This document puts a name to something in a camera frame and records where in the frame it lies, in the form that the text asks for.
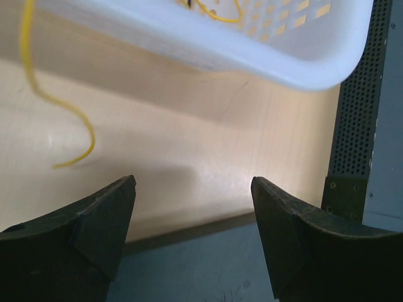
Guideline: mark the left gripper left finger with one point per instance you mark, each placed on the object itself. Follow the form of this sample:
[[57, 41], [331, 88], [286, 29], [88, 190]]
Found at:
[[70, 254]]

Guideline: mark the large rack network switch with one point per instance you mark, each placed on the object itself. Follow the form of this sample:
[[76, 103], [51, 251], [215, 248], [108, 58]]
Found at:
[[364, 179]]

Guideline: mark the white plastic basket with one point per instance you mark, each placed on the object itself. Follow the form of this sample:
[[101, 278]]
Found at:
[[308, 45]]

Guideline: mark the small black network switch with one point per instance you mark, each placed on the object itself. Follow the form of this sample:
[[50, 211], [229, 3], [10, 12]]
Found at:
[[222, 261]]

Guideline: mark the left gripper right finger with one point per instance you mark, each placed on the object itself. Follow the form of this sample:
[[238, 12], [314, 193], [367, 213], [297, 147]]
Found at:
[[312, 255]]

